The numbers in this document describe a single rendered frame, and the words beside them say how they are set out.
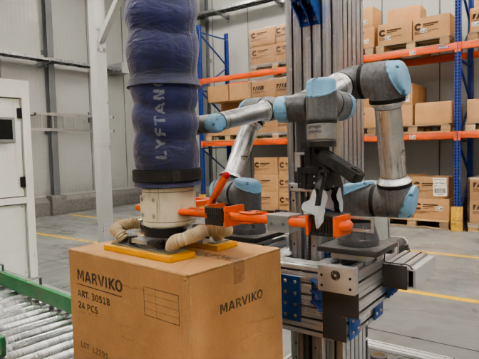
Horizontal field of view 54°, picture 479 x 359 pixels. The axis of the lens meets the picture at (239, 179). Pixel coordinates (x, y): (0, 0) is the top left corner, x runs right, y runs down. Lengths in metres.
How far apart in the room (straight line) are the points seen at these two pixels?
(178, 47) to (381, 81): 0.64
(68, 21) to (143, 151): 11.09
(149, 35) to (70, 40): 10.94
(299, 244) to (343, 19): 0.93
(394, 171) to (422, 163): 8.23
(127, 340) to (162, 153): 0.57
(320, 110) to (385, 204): 0.63
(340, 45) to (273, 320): 1.09
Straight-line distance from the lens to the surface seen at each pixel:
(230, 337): 1.41
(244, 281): 1.41
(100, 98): 4.89
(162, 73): 1.47
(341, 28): 2.01
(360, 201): 1.72
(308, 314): 1.89
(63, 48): 12.25
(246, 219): 1.30
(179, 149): 1.47
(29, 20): 11.95
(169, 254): 1.40
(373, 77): 1.60
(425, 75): 9.95
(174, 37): 1.50
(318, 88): 1.16
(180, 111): 1.48
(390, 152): 1.64
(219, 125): 1.85
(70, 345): 2.37
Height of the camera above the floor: 1.39
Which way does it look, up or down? 4 degrees down
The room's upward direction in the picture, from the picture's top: 1 degrees counter-clockwise
